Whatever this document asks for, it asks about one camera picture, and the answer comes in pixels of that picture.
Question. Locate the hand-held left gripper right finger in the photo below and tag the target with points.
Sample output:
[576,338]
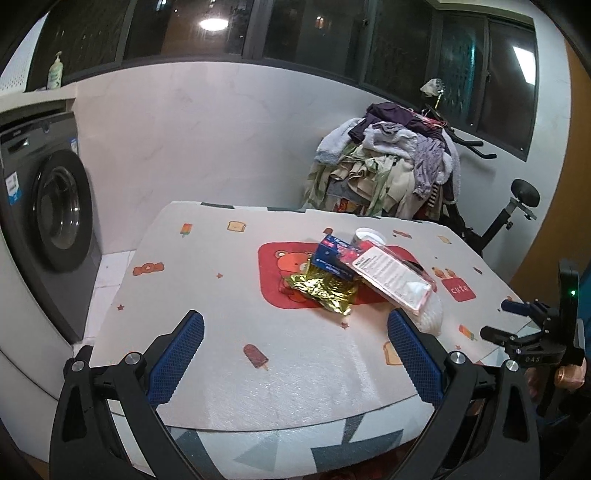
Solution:
[415,355]

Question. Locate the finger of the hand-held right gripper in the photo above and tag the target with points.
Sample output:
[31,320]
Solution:
[515,307]
[501,337]

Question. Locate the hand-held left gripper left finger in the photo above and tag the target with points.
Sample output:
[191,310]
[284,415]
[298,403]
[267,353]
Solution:
[178,355]

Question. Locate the white foam net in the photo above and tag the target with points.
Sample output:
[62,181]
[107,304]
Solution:
[429,316]

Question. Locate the pink label plastic packet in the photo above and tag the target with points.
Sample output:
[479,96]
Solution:
[392,277]

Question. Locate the gold foil wrapper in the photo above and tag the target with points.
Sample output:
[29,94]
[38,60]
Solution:
[323,290]

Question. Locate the white paper cup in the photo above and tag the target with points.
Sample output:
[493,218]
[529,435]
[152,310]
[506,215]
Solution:
[369,237]

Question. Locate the blue cardboard box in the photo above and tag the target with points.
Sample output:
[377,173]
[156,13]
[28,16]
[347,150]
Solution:
[330,258]

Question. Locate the person's right hand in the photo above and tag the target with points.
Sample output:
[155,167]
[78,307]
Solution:
[570,378]

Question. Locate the black exercise bike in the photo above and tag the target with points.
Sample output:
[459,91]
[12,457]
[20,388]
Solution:
[501,221]

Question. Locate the grey washing machine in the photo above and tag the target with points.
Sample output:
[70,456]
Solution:
[55,217]

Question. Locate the pile of clothes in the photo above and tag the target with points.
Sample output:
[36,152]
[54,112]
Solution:
[383,170]

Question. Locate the pink clothes hanger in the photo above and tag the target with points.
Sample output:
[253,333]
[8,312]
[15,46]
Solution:
[429,119]

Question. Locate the white hanging face mask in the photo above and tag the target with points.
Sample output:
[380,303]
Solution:
[432,87]

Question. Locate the white countertop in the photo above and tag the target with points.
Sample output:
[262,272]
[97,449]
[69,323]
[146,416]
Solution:
[37,99]

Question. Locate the pump soap bottle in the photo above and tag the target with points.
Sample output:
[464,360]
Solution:
[55,74]

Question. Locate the dark framed window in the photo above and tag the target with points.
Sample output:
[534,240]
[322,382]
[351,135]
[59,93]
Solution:
[300,32]

